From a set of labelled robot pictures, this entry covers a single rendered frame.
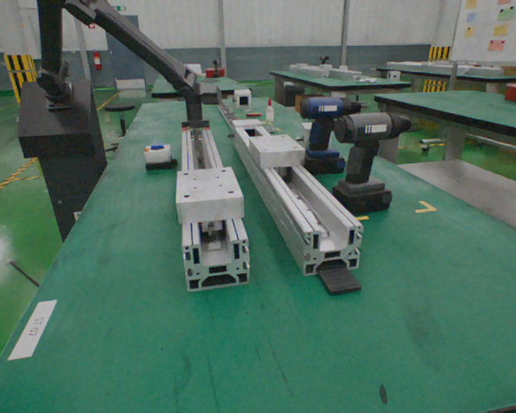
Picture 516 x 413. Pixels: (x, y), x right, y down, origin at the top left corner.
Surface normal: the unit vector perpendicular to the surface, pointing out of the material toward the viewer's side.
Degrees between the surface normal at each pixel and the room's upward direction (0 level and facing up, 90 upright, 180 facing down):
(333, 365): 0
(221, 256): 0
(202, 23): 90
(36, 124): 45
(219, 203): 90
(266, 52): 90
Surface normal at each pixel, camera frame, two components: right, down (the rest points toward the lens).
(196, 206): 0.20, 0.40
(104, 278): -0.02, -0.91
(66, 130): 0.14, -0.36
